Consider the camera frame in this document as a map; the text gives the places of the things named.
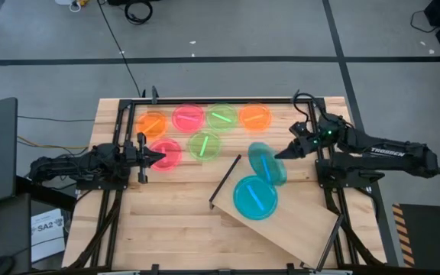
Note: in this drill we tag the translucent orange plate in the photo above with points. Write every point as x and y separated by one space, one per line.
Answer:
255 117
151 125

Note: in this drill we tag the wooden shelf with black legs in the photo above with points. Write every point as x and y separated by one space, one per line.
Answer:
304 225

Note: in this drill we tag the translucent green plate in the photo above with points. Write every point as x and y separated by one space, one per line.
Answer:
204 146
222 117

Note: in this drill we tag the white power adapter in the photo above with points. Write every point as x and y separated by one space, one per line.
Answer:
65 3

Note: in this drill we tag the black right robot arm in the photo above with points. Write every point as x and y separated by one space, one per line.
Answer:
388 153

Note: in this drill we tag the translucent blue plate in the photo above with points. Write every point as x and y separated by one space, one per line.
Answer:
250 206
260 160

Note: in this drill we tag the black desk strut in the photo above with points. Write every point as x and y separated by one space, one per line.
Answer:
44 193

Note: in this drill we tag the black platform with striped edge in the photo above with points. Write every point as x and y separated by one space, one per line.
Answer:
434 237

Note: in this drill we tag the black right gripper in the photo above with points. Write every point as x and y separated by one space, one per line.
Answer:
309 143

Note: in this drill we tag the black aluminium table frame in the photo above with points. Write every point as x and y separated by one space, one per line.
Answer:
220 101

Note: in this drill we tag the white paper label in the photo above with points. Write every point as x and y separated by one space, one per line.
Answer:
46 237

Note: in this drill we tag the grey cabinet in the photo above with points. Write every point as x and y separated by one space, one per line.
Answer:
10 229

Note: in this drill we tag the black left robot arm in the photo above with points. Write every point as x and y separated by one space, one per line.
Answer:
90 160

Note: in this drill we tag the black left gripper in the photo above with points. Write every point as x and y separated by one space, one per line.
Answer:
141 160

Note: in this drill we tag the translucent pink plate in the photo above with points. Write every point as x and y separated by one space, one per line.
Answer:
172 154
188 118

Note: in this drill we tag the black frame bracket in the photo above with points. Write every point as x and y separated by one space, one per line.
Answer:
154 95
154 269
290 269

